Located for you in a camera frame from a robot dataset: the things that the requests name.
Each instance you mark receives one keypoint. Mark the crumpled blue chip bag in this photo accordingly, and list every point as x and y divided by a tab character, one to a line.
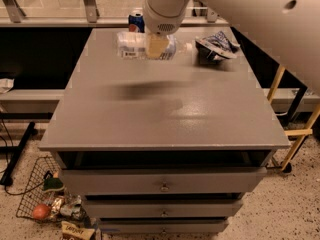
216	48

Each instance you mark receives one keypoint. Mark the bottom grey drawer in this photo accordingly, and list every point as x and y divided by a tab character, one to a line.
162	226

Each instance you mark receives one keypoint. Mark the white crumpled paper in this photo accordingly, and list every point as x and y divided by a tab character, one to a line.
6	85

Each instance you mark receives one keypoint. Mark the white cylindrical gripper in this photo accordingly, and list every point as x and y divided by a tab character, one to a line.
161	23

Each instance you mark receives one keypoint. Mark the blue label plastic bottle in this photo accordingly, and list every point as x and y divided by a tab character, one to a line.
132	45

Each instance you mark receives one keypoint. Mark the yellow snack bag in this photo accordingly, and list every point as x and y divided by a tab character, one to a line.
71	231

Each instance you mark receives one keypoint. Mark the green sponge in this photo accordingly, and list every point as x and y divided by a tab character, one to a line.
53	185

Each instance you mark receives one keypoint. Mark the black metal floor bar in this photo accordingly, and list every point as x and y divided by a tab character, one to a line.
6	179

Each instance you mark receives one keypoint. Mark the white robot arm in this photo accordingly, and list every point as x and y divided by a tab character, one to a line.
287	30

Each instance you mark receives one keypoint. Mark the grey drawer cabinet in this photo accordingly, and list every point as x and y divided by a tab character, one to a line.
125	114

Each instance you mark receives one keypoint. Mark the middle grey drawer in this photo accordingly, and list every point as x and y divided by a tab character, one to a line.
162	208

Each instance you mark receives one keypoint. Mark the crumpled silver foil wrapper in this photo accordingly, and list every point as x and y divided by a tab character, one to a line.
67	207

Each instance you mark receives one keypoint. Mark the top grey drawer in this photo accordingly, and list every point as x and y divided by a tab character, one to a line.
163	181

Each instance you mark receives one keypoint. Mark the blue pepsi can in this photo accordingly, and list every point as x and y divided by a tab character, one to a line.
136	22

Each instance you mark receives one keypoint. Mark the grey drawer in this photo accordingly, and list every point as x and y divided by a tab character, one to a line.
162	226
163	181
162	208

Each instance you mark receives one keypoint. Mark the black wire basket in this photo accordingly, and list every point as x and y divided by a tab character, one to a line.
33	195

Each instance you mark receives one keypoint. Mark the red apple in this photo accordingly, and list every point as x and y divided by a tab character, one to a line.
41	212

